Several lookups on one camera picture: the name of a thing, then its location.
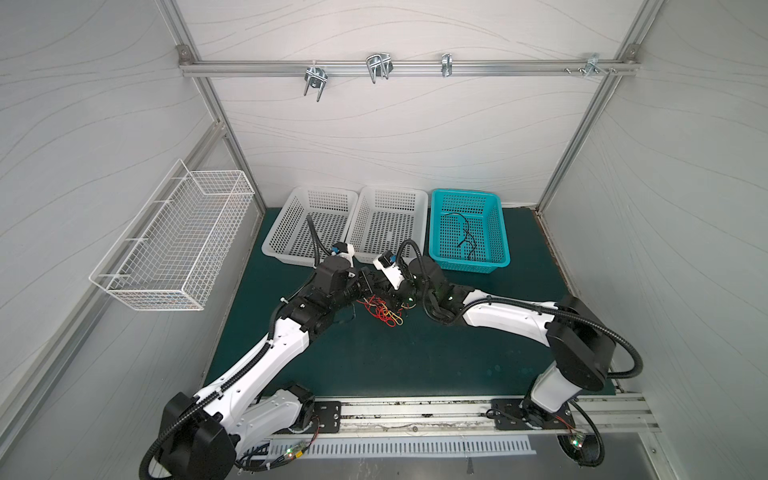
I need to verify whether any white wire wall basket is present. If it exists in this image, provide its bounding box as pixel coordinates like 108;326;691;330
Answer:
89;159;254;312

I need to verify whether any metal hook clamp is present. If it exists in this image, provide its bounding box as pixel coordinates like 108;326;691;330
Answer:
365;52;394;84
303;65;329;102
441;53;453;78
564;53;618;78

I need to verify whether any yellow cable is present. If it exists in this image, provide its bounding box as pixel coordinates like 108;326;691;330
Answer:
376;302;416;328

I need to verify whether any teal plastic basket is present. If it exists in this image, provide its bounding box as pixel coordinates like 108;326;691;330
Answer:
428;189;510;274

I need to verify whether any white slotted cable duct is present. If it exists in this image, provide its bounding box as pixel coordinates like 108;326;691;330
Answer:
303;435;536;460

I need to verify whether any left white plastic basket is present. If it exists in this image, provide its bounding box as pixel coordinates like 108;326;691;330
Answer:
262;186;359;268

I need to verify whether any black cable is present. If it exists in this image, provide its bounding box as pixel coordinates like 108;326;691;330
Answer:
443;211;479;262

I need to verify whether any aluminium crossbar rail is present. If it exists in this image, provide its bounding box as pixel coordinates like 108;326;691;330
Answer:
180;58;640;78

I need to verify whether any white plastic basket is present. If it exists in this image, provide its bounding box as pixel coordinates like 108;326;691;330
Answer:
346;186;428;264
262;186;359;268

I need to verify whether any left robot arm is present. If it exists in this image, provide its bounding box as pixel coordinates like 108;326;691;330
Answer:
138;218;371;479

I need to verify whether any middle white plastic basket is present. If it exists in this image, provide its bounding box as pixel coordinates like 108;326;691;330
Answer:
346;186;428;264

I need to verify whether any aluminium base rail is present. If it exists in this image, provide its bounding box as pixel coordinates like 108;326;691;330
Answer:
316;393;661;438

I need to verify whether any red cable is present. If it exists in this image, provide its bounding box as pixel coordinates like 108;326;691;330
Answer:
358;295;404;329

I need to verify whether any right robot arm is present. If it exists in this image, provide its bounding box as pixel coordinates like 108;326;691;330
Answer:
373;240;644;430

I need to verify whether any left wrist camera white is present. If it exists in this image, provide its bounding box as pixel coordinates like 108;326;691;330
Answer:
331;242;355;266

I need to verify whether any green table mat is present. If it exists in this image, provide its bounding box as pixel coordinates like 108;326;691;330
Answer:
206;208;568;397

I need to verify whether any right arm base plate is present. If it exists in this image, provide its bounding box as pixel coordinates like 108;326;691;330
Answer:
485;397;575;431

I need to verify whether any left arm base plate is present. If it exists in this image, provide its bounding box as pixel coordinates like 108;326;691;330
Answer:
289;401;342;434

